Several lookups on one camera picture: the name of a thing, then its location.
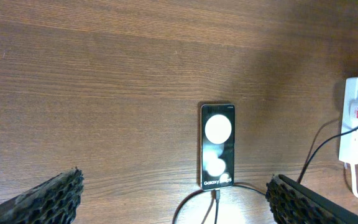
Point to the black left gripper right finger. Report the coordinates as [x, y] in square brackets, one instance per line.
[291, 202]

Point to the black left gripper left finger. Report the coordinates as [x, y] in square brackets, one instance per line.
[53, 201]

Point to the black smartphone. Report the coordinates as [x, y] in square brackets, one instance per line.
[216, 142]

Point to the white power strip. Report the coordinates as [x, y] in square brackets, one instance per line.
[348, 149]

